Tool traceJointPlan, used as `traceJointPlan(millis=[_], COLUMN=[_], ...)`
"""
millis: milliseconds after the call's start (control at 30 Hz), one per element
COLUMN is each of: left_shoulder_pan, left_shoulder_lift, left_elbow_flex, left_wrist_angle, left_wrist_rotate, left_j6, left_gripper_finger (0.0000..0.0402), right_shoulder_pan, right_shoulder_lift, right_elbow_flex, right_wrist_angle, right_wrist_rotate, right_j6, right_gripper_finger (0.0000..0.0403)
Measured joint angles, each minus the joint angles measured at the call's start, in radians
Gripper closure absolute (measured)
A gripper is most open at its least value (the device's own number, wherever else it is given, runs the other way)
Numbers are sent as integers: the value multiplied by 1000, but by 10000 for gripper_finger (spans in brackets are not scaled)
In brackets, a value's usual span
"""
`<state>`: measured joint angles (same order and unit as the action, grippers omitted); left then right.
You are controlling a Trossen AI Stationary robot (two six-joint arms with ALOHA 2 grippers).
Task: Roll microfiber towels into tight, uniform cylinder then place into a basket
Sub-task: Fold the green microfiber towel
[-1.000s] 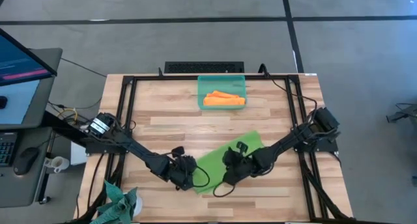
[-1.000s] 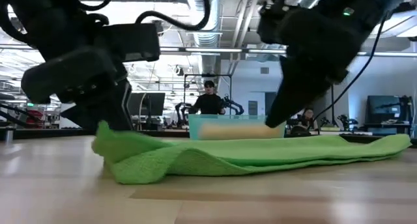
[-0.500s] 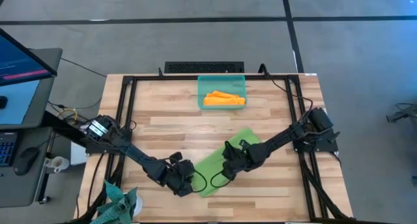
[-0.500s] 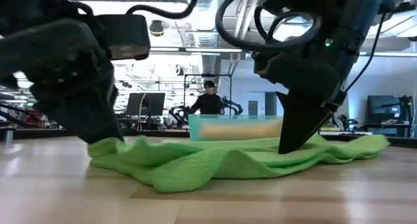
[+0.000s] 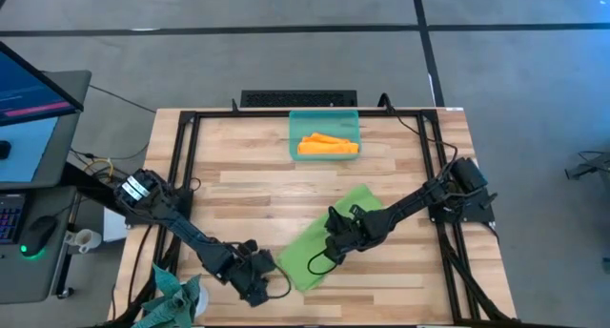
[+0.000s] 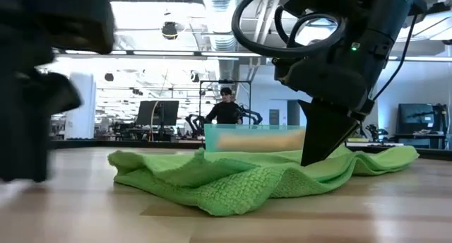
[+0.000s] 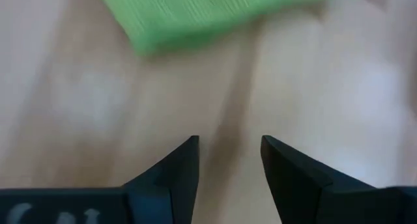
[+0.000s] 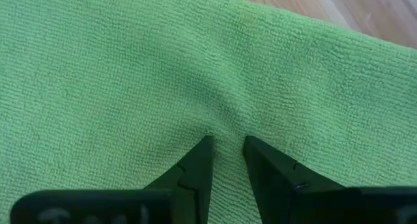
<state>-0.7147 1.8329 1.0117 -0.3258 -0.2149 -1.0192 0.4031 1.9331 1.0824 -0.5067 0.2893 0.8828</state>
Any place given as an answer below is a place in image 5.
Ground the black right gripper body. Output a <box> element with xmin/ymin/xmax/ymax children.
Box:
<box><xmin>326</xmin><ymin>204</ymin><xmax>385</xmax><ymax>253</ymax></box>

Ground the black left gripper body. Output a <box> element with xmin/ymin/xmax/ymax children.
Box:
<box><xmin>223</xmin><ymin>239</ymin><xmax>275</xmax><ymax>308</ymax></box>

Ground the green microfiber towel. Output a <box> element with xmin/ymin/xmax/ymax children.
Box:
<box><xmin>276</xmin><ymin>183</ymin><xmax>385</xmax><ymax>293</ymax></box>

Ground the orange microfiber towel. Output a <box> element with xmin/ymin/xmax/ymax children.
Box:
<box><xmin>296</xmin><ymin>132</ymin><xmax>360</xmax><ymax>155</ymax></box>

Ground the teal plastic basket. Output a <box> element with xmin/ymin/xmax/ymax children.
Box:
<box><xmin>288</xmin><ymin>109</ymin><xmax>362</xmax><ymax>162</ymax></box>

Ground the white plant pot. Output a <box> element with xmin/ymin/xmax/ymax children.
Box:
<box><xmin>190</xmin><ymin>282</ymin><xmax>211</xmax><ymax>318</ymax></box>

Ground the green artificial plant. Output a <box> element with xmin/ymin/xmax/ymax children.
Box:
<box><xmin>131</xmin><ymin>263</ymin><xmax>204</xmax><ymax>328</ymax></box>

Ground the white box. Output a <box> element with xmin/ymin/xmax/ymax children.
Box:
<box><xmin>102</xmin><ymin>206</ymin><xmax>130</xmax><ymax>243</ymax></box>

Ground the black keyboard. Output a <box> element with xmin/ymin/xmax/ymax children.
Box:
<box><xmin>0</xmin><ymin>193</ymin><xmax>28</xmax><ymax>246</ymax></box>
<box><xmin>239</xmin><ymin>89</ymin><xmax>358</xmax><ymax>109</ymax></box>

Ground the white cup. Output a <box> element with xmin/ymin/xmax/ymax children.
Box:
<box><xmin>64</xmin><ymin>228</ymin><xmax>103</xmax><ymax>255</ymax></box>

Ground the grey computer desk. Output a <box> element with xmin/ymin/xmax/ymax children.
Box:
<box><xmin>0</xmin><ymin>70</ymin><xmax>92</xmax><ymax>305</ymax></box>

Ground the black floor tripod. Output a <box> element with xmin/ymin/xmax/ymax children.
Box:
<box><xmin>564</xmin><ymin>150</ymin><xmax>610</xmax><ymax>181</ymax></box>

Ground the blue-screen computer monitor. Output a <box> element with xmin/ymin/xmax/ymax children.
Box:
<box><xmin>0</xmin><ymin>40</ymin><xmax>86</xmax><ymax>128</ymax></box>

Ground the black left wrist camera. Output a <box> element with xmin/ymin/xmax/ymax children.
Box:
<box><xmin>256</xmin><ymin>248</ymin><xmax>280</xmax><ymax>279</ymax></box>

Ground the black left wrist camera cable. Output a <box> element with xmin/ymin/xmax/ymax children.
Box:
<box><xmin>265</xmin><ymin>264</ymin><xmax>293</xmax><ymax>300</ymax></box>

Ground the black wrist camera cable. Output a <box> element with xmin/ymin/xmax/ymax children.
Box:
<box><xmin>265</xmin><ymin>264</ymin><xmax>293</xmax><ymax>300</ymax></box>
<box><xmin>307</xmin><ymin>249</ymin><xmax>342</xmax><ymax>277</ymax></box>

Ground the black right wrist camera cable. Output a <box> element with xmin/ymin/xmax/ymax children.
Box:
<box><xmin>307</xmin><ymin>249</ymin><xmax>342</xmax><ymax>277</ymax></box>

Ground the black aluminium table frame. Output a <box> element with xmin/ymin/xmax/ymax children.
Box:
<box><xmin>140</xmin><ymin>107</ymin><xmax>517</xmax><ymax>328</ymax></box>

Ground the yellow coiled cable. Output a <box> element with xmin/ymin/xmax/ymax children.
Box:
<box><xmin>81</xmin><ymin>157</ymin><xmax>116</xmax><ymax>185</ymax></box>

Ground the thin black floor cable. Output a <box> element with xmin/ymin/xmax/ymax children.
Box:
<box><xmin>88</xmin><ymin>83</ymin><xmax>157</xmax><ymax>114</ymax></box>

